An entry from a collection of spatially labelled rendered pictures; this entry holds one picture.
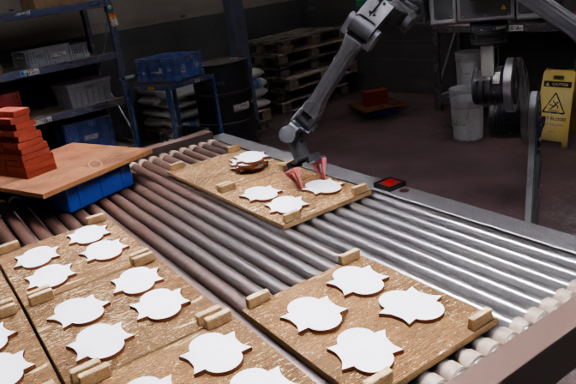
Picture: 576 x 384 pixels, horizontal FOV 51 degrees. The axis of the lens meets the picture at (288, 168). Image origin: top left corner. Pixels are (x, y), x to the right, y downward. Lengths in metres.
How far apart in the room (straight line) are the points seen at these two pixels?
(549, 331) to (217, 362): 0.62
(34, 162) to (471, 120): 4.02
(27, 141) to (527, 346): 1.79
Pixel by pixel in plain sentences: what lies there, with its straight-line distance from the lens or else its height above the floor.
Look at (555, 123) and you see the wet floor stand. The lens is 5.33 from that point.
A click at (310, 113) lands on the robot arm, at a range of 1.98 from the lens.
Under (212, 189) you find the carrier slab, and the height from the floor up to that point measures 0.94.
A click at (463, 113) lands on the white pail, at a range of 5.51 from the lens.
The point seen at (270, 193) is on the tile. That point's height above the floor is 0.95.
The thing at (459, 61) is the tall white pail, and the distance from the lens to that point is 6.56.
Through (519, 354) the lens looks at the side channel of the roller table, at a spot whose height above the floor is 0.95.
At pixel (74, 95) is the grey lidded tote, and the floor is 0.77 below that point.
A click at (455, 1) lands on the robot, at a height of 1.46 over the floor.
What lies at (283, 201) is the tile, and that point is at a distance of 1.89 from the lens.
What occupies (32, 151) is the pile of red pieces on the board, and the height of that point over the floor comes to 1.13.
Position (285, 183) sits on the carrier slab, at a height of 0.94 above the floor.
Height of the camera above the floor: 1.63
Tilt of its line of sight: 18 degrees down
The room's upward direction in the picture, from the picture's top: 8 degrees counter-clockwise
